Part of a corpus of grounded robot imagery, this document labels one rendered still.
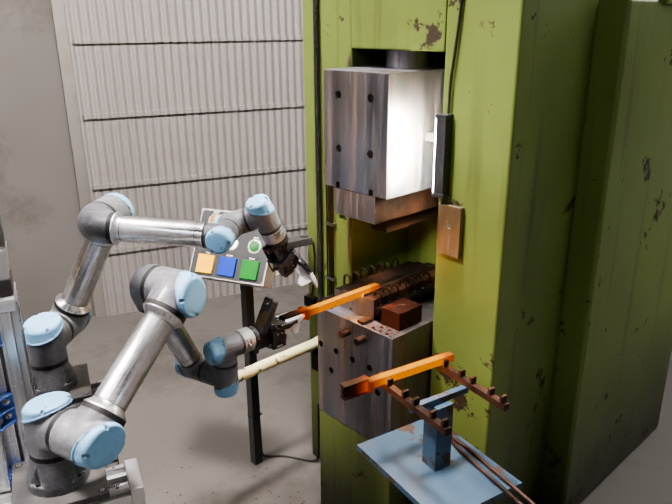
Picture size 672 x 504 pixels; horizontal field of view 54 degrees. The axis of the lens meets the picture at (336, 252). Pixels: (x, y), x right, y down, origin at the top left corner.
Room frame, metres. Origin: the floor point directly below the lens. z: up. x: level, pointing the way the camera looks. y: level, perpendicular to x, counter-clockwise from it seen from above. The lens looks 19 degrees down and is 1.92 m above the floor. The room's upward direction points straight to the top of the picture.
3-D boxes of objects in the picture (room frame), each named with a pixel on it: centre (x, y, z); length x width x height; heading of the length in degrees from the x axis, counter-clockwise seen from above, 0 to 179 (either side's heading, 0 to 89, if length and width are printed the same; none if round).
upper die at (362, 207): (2.32, -0.22, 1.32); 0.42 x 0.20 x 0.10; 133
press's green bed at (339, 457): (2.29, -0.26, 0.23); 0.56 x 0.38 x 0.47; 133
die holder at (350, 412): (2.29, -0.26, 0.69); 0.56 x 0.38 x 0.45; 133
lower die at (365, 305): (2.32, -0.22, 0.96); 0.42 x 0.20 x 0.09; 133
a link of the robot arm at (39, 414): (1.39, 0.71, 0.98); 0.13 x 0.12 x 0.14; 60
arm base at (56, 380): (1.84, 0.91, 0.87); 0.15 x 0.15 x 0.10
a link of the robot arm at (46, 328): (1.85, 0.91, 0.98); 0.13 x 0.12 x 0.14; 174
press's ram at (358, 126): (2.29, -0.25, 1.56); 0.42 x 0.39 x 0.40; 133
